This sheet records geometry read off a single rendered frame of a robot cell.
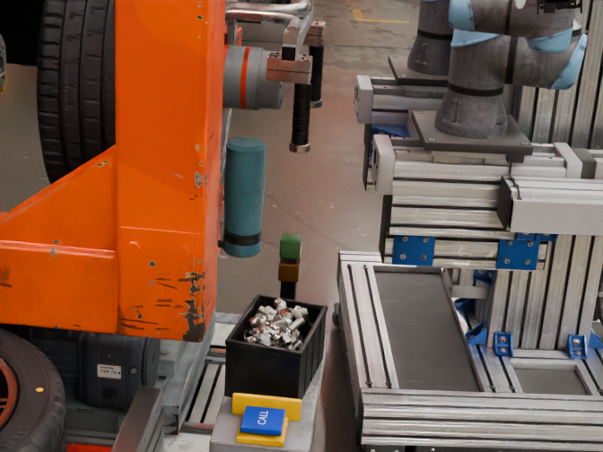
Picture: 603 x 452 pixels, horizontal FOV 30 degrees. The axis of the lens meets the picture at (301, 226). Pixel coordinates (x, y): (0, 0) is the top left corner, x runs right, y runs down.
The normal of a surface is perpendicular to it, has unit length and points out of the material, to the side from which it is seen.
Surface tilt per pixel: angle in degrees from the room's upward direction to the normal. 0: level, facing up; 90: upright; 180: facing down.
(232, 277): 0
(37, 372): 0
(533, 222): 90
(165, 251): 90
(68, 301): 90
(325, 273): 0
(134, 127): 90
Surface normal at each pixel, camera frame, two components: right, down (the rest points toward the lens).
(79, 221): -0.10, 0.37
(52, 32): -0.06, -0.05
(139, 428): 0.06, -0.92
